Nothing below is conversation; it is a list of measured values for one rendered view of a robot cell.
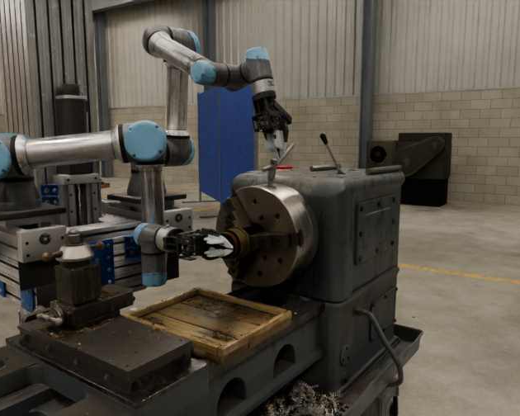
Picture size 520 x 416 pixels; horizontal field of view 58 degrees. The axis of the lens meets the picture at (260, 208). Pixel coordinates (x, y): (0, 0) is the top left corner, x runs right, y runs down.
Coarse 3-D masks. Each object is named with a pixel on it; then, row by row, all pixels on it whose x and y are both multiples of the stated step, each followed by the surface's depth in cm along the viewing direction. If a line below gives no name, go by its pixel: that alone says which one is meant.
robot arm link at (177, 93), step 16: (176, 32) 177; (192, 32) 184; (192, 48) 182; (176, 80) 183; (176, 96) 184; (176, 112) 186; (176, 128) 187; (176, 144) 187; (192, 144) 193; (176, 160) 189
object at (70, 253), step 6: (66, 246) 101; (72, 246) 101; (78, 246) 101; (84, 246) 102; (66, 252) 100; (72, 252) 100; (78, 252) 101; (84, 252) 102; (90, 252) 103; (60, 258) 100; (66, 258) 100; (72, 258) 100; (78, 258) 100; (84, 258) 101; (90, 258) 103
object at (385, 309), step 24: (360, 288) 163; (384, 288) 181; (336, 312) 148; (384, 312) 182; (336, 336) 150; (360, 336) 166; (336, 360) 151; (360, 360) 168; (312, 384) 156; (336, 384) 153
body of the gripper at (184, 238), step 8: (176, 232) 138; (184, 232) 134; (192, 232) 134; (200, 232) 134; (168, 240) 136; (176, 240) 132; (184, 240) 131; (192, 240) 129; (200, 240) 133; (168, 248) 135; (176, 248) 135; (184, 248) 133; (192, 248) 130; (200, 248) 133; (208, 248) 134; (184, 256) 134
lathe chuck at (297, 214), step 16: (240, 192) 145; (256, 192) 141; (272, 192) 138; (288, 192) 143; (256, 208) 142; (272, 208) 138; (288, 208) 136; (304, 208) 141; (224, 224) 150; (272, 224) 139; (288, 224) 136; (304, 224) 138; (304, 240) 137; (256, 256) 144; (272, 256) 140; (288, 256) 137; (304, 256) 139; (256, 272) 145; (272, 272) 141; (288, 272) 138
